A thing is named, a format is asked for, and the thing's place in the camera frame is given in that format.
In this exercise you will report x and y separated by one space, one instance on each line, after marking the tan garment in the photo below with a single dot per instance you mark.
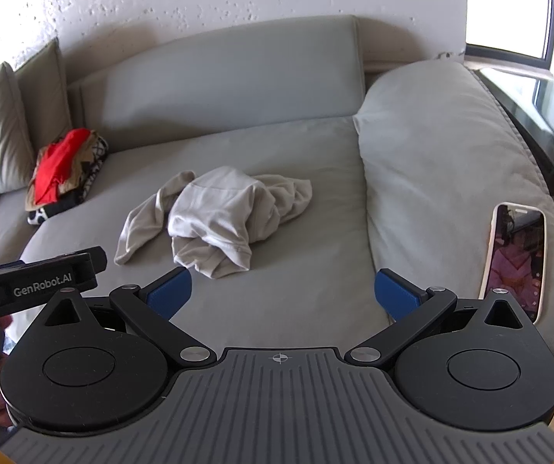
77 174

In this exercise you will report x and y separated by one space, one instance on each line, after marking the smartphone with white case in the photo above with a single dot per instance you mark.
514 261

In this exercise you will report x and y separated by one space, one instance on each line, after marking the grey sofa backrest cushion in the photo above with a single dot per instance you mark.
219 77

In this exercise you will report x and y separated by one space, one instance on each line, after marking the glass top side table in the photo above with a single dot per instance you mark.
548 106

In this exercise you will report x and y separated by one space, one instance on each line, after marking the window with dark frame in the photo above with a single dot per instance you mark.
504 5

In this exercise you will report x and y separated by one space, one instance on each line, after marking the black and white patterned garment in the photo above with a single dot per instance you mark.
40 216

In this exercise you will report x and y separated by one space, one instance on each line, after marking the grey sofa armrest cushion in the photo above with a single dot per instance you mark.
427 154

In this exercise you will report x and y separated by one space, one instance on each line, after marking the olive grey throw pillow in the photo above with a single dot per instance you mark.
45 87

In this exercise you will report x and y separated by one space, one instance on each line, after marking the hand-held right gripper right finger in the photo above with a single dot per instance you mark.
395 295

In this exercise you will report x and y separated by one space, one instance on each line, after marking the grey sofa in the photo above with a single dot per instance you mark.
306 179

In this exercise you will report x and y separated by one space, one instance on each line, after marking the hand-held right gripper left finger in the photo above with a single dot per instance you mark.
170 292

